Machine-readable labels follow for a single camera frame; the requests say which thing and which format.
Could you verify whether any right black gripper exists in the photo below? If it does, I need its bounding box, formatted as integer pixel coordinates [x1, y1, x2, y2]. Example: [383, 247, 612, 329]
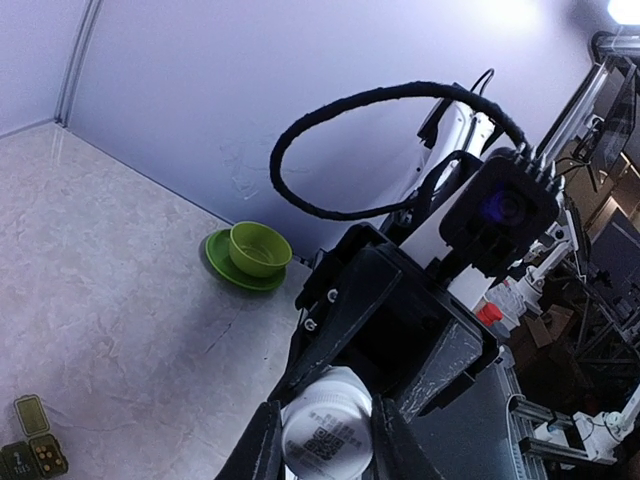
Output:
[269, 224, 498, 415]

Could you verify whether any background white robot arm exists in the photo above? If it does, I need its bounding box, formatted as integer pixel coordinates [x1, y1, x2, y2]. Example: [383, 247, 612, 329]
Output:
[447, 211, 582, 332]

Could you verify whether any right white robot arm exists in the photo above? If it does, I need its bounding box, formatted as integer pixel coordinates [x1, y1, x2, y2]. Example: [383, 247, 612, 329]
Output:
[271, 100, 499, 418]

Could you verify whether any green bowl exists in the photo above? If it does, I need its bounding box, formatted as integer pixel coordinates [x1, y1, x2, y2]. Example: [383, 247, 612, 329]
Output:
[229, 221, 293, 278]

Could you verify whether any small white pill bottle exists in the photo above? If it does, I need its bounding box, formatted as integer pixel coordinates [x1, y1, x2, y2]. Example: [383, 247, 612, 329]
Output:
[281, 366, 373, 480]

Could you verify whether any right aluminium corner post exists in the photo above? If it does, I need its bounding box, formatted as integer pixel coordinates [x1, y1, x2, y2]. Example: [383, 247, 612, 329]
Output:
[54, 0, 104, 128]

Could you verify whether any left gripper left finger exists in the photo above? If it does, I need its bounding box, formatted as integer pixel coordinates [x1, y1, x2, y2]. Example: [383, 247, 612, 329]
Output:
[215, 401, 285, 480]

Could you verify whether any green weekly pill organizer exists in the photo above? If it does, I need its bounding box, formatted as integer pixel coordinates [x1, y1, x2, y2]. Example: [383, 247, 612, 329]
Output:
[1, 394, 69, 480]

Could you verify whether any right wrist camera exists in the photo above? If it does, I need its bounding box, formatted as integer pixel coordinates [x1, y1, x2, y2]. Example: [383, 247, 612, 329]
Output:
[397, 154, 561, 309]

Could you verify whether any green plate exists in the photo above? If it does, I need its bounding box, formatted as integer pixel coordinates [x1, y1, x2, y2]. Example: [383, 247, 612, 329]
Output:
[204, 229, 286, 292]

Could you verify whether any red capped jar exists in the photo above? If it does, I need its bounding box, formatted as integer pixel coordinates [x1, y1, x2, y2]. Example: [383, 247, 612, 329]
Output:
[476, 302, 503, 327]

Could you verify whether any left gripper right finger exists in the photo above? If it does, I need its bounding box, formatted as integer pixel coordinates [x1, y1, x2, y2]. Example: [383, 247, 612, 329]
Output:
[370, 397, 443, 480]

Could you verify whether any right camera cable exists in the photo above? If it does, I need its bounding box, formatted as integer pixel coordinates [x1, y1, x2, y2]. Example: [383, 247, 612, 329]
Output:
[269, 80, 539, 221]

